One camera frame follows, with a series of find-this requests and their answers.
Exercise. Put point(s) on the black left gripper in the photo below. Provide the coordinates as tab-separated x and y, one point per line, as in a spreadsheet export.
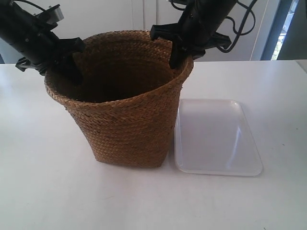
35	41

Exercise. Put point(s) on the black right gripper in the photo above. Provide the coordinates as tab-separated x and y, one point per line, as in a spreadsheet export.
195	31

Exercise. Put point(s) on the brown woven wicker basket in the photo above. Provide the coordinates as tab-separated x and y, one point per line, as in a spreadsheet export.
126	105

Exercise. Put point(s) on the white cabinet doors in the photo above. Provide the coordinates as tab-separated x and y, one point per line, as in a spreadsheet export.
83	18

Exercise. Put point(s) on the white plastic tray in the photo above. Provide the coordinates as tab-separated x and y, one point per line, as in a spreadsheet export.
213	137

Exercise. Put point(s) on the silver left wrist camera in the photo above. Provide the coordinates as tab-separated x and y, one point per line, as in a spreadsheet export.
52	15

